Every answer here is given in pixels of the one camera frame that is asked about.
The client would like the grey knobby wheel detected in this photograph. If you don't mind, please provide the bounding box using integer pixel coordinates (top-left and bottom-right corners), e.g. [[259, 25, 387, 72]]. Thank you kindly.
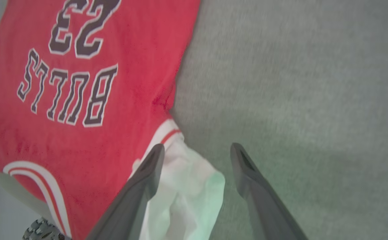
[[23, 217, 66, 240]]

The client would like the red Bulls basketball jersey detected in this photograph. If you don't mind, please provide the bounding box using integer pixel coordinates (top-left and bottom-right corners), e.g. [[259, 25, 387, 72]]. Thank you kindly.
[[0, 0, 226, 240]]

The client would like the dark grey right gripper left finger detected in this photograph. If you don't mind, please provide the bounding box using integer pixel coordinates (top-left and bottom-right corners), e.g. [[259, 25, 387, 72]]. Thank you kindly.
[[86, 144, 165, 240]]

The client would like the grey fabric sofa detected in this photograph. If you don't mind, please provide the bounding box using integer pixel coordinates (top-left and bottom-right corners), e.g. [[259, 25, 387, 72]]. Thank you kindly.
[[0, 0, 388, 240]]

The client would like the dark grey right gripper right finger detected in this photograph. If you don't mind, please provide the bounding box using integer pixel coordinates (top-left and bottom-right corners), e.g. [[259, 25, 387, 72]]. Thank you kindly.
[[231, 143, 308, 240]]

